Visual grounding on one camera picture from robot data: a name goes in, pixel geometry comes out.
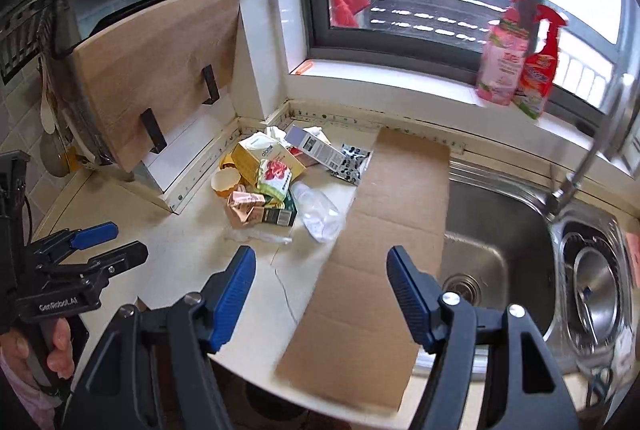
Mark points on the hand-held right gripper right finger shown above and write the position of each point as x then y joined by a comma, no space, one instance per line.
410,295

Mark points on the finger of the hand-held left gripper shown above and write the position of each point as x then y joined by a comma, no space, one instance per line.
95,234
120,257

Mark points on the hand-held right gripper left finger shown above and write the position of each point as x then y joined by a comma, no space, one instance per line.
235,290

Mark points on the purple and white box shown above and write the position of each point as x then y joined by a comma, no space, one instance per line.
315,147

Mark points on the person's left forearm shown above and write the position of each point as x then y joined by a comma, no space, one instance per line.
20,400

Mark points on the person's left hand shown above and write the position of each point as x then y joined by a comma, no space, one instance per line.
60,350

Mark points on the rose gold foil packet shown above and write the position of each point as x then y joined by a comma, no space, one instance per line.
242,207

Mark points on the dark green small box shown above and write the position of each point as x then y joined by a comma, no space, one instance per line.
277,215

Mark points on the grey hanging ladle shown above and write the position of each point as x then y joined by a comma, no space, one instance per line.
52,157

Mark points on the brown cardboard sheet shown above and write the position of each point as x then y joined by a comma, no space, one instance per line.
380,210

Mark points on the white cutting board stand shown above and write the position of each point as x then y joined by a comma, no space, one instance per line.
175,169

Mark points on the torn orange paper cup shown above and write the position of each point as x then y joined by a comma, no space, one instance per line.
225,182

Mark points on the stainless steel sink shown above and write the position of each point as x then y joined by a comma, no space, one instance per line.
500,230

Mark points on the clear plastic bottle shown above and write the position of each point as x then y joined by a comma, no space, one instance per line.
320,215

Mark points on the green red snack packet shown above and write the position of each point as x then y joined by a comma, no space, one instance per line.
275,175

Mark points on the white hanging spoon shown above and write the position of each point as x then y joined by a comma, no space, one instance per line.
47,109

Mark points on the yellow cardboard box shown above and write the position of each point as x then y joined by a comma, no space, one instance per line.
255,154

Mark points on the silver blister pack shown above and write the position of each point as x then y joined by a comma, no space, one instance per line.
350,162

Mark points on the steel drain basket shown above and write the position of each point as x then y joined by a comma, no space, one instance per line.
567,260

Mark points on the wooden cutting board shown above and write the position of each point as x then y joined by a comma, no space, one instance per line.
150,69

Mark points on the steel bowl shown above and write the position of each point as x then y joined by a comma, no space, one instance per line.
595,280

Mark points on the chrome kitchen faucet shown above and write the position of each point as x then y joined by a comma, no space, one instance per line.
575,180

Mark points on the small orange strip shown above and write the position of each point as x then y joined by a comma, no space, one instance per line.
304,68

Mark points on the pink detergent bottle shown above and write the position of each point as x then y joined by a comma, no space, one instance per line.
500,59

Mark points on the red spray bottle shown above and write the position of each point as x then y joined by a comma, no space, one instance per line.
537,74

